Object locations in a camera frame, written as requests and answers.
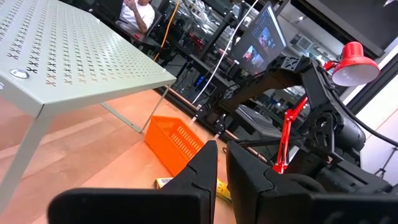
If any black aluminium table frame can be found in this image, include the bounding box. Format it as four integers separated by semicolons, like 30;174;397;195
154;85;237;141

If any yellow power cable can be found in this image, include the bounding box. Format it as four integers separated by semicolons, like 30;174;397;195
152;0;182;62

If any beige table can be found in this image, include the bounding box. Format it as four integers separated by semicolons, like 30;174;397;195
0;0;178;215

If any yellow crayon box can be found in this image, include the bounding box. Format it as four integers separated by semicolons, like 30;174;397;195
154;177;233;203

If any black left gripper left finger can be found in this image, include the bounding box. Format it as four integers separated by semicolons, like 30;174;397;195
46;139;219;224

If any computer monitor showing video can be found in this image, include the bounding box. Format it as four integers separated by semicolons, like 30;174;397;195
231;1;289;77

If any orange plastic basket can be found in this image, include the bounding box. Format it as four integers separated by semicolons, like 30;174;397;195
144;115;206;177

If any person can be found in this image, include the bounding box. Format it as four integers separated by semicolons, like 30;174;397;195
119;0;156;34

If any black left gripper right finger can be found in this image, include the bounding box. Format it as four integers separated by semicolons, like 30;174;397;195
226;141;398;224

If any red desk lamp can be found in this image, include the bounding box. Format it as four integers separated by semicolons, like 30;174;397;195
272;40;381;175

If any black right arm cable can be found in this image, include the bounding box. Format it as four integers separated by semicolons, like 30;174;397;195
323;70;398;149

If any white cable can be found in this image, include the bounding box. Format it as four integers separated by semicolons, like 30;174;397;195
192;0;259;105

